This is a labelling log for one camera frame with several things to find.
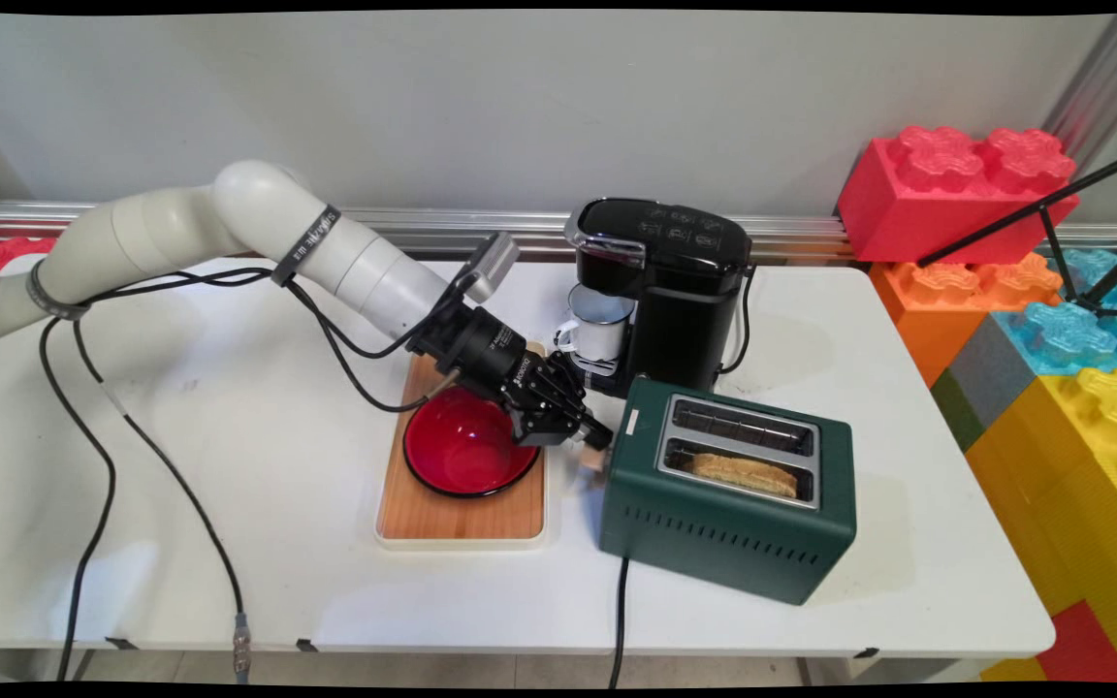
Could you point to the red bowl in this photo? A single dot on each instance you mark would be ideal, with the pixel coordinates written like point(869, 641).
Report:
point(457, 451)

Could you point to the green two-slot toaster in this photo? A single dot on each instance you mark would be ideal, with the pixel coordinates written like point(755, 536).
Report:
point(714, 538)

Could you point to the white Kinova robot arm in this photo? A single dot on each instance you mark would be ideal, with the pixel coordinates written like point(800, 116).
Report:
point(180, 233)

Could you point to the white enamel mug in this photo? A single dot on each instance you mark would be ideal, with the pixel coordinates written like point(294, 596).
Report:
point(602, 334)

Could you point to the small red building block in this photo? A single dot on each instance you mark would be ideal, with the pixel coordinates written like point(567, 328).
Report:
point(11, 250)

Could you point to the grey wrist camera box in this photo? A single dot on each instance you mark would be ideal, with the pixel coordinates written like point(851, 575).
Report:
point(493, 264)

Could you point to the large orange building block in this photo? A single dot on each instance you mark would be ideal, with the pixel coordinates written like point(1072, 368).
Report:
point(937, 301)

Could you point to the wooden tray with white rim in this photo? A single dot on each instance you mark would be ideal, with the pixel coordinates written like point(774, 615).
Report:
point(462, 519)

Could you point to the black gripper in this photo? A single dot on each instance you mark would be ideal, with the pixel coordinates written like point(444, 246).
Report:
point(481, 344)

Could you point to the black tripod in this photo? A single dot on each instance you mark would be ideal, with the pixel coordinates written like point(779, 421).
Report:
point(1063, 252)

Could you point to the slice of toast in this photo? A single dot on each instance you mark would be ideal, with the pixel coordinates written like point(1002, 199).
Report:
point(743, 475)

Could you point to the large yellow building block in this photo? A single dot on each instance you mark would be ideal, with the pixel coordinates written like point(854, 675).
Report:
point(1072, 485)

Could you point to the black coffee machine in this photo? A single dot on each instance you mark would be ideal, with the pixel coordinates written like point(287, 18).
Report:
point(685, 301)

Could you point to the aluminium wall rail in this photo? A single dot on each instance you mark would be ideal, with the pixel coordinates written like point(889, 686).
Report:
point(481, 228)

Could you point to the large light blue building block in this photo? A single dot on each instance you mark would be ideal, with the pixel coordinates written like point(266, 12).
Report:
point(1072, 334)

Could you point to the large red building block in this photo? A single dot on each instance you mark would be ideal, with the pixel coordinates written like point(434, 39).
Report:
point(946, 194)

